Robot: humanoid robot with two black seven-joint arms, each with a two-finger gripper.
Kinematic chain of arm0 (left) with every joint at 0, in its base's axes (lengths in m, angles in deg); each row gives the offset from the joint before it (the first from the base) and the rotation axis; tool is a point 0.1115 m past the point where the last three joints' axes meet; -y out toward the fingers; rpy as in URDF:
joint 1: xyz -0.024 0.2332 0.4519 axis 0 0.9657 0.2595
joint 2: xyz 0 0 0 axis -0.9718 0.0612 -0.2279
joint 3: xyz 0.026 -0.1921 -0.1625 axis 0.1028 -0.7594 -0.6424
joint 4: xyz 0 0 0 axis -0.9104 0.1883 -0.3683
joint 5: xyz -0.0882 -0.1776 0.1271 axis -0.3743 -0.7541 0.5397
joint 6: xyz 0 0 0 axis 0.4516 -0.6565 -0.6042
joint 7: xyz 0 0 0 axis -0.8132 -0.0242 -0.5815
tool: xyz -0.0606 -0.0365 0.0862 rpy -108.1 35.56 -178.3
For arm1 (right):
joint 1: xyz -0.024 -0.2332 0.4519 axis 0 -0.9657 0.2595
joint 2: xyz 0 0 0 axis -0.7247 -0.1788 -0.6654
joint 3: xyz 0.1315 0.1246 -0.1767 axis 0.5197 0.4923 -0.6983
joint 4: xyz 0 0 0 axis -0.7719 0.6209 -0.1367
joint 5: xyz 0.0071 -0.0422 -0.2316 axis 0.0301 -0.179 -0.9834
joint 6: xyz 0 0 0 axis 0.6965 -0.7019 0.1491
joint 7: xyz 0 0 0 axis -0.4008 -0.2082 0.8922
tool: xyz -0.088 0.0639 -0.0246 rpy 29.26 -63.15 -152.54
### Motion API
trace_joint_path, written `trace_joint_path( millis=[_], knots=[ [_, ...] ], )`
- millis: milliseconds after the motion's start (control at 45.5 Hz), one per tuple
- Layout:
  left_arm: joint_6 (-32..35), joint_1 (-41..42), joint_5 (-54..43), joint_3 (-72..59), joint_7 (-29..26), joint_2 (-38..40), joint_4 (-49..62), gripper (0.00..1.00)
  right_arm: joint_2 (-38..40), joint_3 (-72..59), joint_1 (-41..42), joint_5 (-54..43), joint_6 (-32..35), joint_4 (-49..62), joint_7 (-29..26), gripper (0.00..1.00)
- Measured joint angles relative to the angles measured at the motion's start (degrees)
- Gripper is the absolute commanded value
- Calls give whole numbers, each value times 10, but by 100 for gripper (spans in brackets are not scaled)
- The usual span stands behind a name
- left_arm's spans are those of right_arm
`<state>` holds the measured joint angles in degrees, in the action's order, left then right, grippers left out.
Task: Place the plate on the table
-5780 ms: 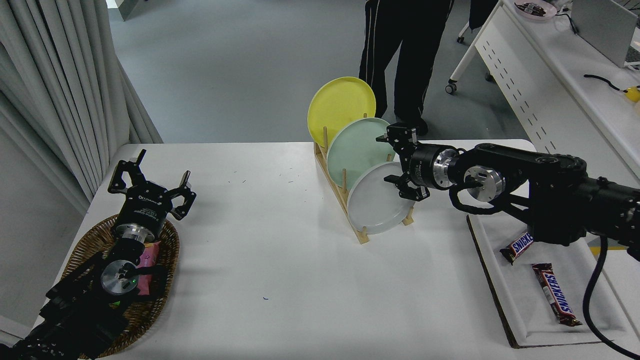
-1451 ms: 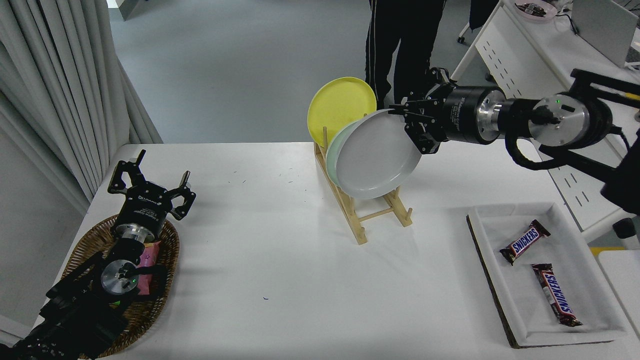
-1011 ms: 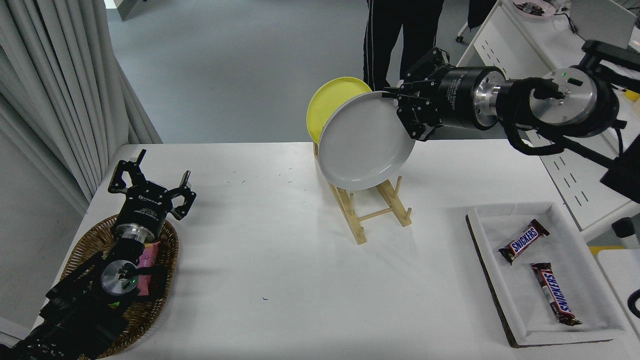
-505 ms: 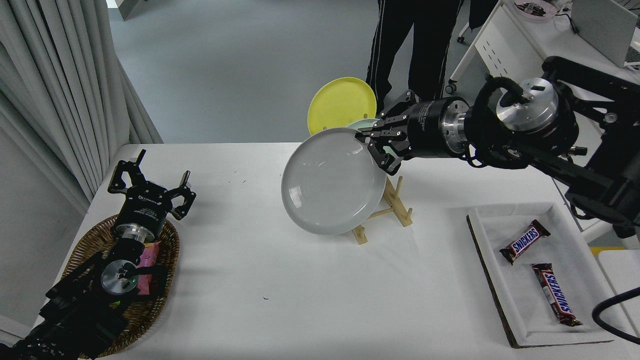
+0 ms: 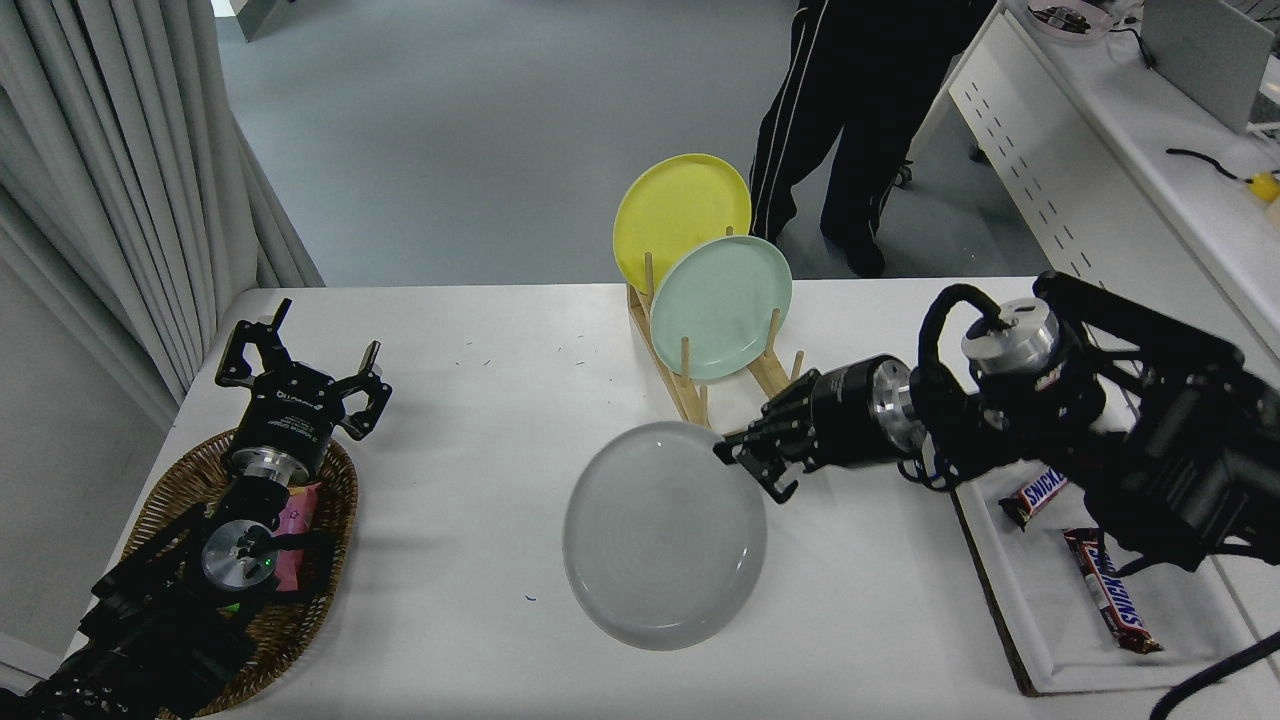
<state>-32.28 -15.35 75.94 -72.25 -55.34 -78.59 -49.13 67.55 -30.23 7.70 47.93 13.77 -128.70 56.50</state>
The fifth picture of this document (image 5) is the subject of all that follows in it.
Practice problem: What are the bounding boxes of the grey plate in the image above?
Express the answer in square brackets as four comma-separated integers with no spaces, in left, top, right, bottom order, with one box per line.
[562,421,769,652]

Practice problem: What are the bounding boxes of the person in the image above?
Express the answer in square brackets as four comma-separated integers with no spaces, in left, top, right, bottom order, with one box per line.
[748,0,996,279]

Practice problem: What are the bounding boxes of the pink plate with snacks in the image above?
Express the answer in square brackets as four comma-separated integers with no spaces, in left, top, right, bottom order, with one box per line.
[1027,2,1114,41]

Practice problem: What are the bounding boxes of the white rectangular tray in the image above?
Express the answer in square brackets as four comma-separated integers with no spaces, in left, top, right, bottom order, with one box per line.
[945,440,1256,698]

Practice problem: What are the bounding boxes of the mint green plate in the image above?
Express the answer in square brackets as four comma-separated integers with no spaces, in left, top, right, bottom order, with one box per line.
[650,235,794,383]

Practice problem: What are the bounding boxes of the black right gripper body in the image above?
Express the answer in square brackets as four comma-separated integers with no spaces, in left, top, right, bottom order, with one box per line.
[792,355,901,471]

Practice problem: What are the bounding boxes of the pink snack packet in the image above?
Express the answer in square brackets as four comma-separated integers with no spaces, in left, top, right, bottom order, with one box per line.
[275,482,323,593]

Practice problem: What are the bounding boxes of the grey laptop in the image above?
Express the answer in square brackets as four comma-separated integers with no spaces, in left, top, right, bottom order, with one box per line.
[1140,0,1276,136]

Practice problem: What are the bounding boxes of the thick black cable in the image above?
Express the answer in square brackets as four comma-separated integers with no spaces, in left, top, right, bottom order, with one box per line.
[1166,148,1256,186]

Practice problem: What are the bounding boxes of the Snickers chocolate bar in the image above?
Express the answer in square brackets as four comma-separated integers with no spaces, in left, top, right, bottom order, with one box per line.
[999,466,1069,531]
[1062,527,1164,655]

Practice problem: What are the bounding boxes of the grey curtain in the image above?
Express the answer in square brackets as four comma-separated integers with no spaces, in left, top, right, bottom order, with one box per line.
[0,0,327,431]

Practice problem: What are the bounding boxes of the thin black cord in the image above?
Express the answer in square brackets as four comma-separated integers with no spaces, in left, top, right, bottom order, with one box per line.
[1108,25,1158,69]

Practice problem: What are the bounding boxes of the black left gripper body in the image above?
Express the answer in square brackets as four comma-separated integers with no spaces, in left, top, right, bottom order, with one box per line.
[225,370,347,469]

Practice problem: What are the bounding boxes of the brown wicker basket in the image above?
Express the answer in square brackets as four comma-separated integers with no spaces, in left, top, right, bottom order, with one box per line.
[120,430,359,717]

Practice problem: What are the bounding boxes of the yellow plate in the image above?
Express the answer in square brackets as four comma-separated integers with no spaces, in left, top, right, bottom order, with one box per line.
[612,153,752,297]

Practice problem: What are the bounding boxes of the white desk with casters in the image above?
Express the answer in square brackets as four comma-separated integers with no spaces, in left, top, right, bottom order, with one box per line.
[895,0,1280,361]

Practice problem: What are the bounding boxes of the wooden plate rack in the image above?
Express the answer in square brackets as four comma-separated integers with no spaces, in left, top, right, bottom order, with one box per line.
[627,226,806,433]

